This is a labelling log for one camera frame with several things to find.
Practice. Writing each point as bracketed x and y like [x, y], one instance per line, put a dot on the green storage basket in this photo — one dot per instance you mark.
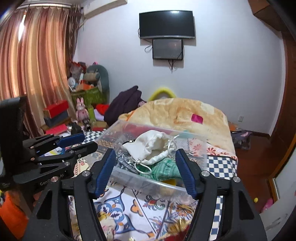
[90, 96]

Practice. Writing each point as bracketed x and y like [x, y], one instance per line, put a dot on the dark purple garment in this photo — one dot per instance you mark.
[125, 102]

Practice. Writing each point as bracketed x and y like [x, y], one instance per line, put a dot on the patterned bed cover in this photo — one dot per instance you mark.
[143, 217]

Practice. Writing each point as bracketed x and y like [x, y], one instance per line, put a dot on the purple bag on floor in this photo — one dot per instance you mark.
[241, 139]

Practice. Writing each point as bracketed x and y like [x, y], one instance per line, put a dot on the striped orange curtain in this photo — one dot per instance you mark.
[37, 50]

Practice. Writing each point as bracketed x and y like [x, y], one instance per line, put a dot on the green knitted cloth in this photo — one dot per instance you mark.
[163, 170]

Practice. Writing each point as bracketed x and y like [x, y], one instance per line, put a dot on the grey plush toy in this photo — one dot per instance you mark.
[98, 76]

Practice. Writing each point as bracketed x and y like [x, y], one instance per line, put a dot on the white drawstring pouch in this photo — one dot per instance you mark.
[150, 147]

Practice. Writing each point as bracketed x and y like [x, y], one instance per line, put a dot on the yellow sponge block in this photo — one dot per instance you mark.
[171, 182]

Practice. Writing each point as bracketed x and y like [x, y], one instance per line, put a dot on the clear plastic storage bin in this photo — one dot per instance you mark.
[122, 132]

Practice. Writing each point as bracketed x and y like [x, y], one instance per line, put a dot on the red velvet gold pouch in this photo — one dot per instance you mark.
[178, 230]

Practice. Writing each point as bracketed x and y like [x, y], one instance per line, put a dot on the brown wooden door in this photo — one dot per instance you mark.
[283, 137]

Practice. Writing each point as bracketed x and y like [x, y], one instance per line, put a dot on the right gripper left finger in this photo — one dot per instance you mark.
[51, 220]

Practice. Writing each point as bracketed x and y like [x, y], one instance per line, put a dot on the small wall monitor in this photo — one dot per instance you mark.
[167, 49]

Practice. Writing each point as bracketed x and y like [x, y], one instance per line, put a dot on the red box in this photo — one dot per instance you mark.
[55, 109]

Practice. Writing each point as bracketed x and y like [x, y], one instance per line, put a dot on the grey gloves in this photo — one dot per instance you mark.
[123, 159]

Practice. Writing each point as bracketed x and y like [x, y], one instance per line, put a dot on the orange fleece blanket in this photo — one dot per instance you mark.
[188, 115]

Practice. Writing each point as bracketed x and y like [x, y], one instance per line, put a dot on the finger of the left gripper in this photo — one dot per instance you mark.
[76, 150]
[71, 140]

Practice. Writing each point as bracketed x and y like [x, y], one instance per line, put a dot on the yellow round cushion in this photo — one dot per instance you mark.
[162, 91]

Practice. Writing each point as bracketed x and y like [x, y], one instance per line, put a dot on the wall mounted black television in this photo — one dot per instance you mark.
[167, 24]

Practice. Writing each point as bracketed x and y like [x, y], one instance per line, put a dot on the pink rabbit plush toy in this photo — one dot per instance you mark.
[81, 111]

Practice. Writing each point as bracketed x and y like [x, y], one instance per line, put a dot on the white wardrobe with hearts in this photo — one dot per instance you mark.
[279, 219]

